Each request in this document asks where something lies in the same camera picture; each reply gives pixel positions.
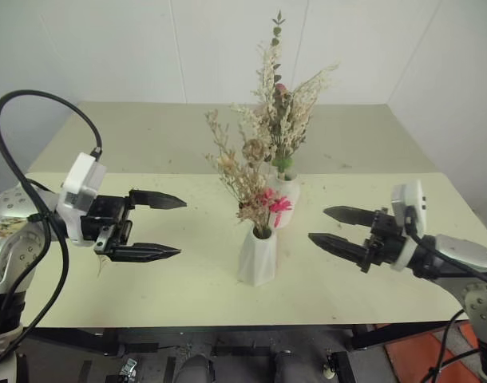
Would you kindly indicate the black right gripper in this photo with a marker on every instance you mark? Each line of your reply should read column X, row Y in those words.
column 385, row 239

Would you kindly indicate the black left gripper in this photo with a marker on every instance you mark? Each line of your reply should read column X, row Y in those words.
column 105, row 215

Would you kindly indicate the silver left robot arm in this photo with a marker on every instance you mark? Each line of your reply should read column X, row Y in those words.
column 12, row 247

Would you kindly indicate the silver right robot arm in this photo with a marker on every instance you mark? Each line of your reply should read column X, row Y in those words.
column 463, row 251

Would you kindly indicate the round white vase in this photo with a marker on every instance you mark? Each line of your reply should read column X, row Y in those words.
column 288, row 191

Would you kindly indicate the twisted white vase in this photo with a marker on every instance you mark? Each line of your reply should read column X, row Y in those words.
column 257, row 259

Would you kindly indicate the dried bouquet with pink flowers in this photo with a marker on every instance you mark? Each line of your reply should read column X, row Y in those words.
column 247, row 187

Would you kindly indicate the tall dried cream bouquet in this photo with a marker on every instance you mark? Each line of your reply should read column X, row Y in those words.
column 279, row 123

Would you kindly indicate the white caster wheel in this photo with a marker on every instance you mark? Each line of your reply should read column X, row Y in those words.
column 328, row 372

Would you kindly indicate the orange floor mat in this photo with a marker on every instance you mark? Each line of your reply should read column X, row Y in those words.
column 419, row 355

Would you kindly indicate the dark grey rounded shape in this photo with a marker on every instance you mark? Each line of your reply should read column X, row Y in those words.
column 193, row 371

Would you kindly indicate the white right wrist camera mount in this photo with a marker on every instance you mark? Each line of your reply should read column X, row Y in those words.
column 407, row 197

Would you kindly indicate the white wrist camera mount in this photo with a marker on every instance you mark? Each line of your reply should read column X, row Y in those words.
column 77, row 171
column 407, row 197

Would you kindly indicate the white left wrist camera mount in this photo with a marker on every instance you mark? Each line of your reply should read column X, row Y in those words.
column 77, row 171

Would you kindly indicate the black metal table frame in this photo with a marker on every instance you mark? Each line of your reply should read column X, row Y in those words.
column 68, row 339

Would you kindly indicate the silver caster bracket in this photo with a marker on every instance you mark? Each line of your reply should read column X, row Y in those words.
column 129, row 367

